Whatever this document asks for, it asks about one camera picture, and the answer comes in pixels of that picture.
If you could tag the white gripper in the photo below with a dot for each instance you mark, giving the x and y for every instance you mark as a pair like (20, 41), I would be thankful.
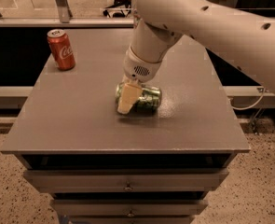
(137, 67)

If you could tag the green soda can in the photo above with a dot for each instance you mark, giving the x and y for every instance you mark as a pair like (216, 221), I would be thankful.
(150, 98)

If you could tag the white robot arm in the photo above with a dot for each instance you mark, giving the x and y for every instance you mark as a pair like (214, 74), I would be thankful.
(244, 40)

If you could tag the red Coca-Cola can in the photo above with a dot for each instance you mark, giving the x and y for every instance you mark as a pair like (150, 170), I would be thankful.
(61, 49)

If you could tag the grey drawer cabinet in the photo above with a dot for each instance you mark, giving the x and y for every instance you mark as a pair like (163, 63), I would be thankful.
(107, 153)

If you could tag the upper grey drawer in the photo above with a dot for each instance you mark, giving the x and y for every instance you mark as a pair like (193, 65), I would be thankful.
(80, 181)

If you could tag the grey drawer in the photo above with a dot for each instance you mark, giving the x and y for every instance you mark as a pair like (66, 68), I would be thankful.
(80, 181)
(128, 208)

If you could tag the black office chair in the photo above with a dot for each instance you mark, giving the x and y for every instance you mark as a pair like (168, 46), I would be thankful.
(119, 3)

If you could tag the lower grey drawer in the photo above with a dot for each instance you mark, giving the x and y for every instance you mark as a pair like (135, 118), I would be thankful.
(128, 208)

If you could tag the metal railing frame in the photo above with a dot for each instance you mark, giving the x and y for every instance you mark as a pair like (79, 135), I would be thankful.
(88, 13)

